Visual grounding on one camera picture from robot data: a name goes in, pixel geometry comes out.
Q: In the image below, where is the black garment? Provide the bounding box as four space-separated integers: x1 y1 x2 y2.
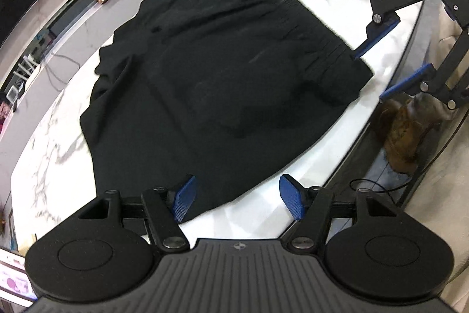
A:
80 0 373 219

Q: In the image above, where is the black hanging cable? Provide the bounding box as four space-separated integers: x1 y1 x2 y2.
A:
43 54 83 93

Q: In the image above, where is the white wifi router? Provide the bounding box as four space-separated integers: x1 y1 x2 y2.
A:
13 55 40 81

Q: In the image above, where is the phone on white stand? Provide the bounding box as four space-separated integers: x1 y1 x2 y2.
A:
0 248 37 307

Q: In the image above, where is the brown boot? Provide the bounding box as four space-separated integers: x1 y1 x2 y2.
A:
384 93 452 175

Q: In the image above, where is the white marble media console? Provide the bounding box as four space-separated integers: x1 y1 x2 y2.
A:
0 0 237 156

